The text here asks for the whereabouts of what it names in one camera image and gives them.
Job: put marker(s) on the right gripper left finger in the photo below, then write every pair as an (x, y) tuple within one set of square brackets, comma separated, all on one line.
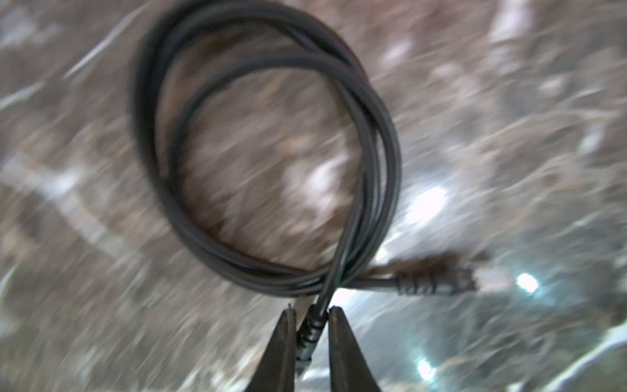
[(276, 370)]

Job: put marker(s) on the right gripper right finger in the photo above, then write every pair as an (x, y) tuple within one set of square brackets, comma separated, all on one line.
[(349, 371)]

